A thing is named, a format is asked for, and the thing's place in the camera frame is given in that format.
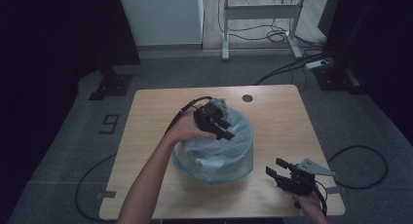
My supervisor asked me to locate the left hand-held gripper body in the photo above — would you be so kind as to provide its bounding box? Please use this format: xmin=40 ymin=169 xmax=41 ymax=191
xmin=193 ymin=98 xmax=230 ymax=131

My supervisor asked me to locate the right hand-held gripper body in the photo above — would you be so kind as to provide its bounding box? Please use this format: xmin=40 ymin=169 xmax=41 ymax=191
xmin=277 ymin=158 xmax=336 ymax=197

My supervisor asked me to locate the white plastic trash bag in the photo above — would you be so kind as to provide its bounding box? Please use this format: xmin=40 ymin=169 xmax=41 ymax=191
xmin=171 ymin=106 xmax=255 ymax=186

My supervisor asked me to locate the green plastic trash bin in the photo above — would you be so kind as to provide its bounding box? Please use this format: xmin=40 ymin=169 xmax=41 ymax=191
xmin=173 ymin=108 xmax=254 ymax=185

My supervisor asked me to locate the person's right hand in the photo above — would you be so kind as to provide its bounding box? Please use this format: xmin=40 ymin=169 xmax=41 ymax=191
xmin=286 ymin=189 xmax=322 ymax=215

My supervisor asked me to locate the person's left hand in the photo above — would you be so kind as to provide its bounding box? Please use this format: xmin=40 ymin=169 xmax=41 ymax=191
xmin=165 ymin=106 xmax=217 ymax=146

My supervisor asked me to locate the black stand base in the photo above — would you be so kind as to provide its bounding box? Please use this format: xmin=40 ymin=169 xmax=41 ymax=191
xmin=88 ymin=66 xmax=134 ymax=101
xmin=313 ymin=66 xmax=368 ymax=95

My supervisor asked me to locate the white power strip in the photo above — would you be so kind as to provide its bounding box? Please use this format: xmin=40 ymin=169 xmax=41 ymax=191
xmin=305 ymin=58 xmax=330 ymax=70

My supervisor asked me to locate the white cabinet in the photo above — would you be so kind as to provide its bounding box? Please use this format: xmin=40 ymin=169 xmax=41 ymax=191
xmin=117 ymin=0 xmax=205 ymax=47

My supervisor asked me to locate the black curtain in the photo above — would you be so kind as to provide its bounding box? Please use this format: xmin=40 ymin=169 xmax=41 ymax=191
xmin=318 ymin=0 xmax=413 ymax=144
xmin=0 ymin=0 xmax=141 ymax=218

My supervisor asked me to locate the left hand-held gripper cable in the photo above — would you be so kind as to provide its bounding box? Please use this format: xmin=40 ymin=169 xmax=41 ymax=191
xmin=75 ymin=95 xmax=213 ymax=222

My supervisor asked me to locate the hand-held gripper cable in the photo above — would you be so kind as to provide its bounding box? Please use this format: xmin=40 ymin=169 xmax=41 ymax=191
xmin=75 ymin=95 xmax=213 ymax=222
xmin=313 ymin=145 xmax=390 ymax=217

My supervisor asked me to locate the thick black floor cable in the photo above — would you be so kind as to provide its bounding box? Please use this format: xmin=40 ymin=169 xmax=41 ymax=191
xmin=254 ymin=50 xmax=335 ymax=86

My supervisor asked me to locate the right hand-held gripper cable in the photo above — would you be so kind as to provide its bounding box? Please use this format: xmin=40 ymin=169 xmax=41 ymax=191
xmin=313 ymin=145 xmax=390 ymax=217

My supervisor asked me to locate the thin black cable tangle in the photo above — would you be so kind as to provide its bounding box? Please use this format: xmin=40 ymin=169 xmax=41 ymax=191
xmin=216 ymin=0 xmax=327 ymax=51

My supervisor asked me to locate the white metal desk frame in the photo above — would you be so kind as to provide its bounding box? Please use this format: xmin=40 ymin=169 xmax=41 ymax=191
xmin=218 ymin=0 xmax=308 ymax=61

